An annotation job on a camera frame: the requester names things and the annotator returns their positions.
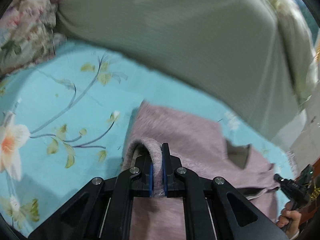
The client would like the mauve knit sweater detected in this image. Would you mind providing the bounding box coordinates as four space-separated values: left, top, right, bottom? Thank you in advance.
123 102 278 239

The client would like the person's right hand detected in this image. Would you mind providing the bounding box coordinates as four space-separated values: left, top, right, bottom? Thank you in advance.
276 202 302 239

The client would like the turquoise floral bed sheet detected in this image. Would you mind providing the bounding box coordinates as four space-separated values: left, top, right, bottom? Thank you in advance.
1 41 295 237

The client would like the light green pillow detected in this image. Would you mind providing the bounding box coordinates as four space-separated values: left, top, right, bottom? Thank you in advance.
265 0 319 108

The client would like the green striped folded quilt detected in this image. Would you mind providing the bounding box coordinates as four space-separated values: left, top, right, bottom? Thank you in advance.
57 0 306 149

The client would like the pink floral pillow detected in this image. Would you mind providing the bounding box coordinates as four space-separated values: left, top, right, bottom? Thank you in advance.
1 0 66 76

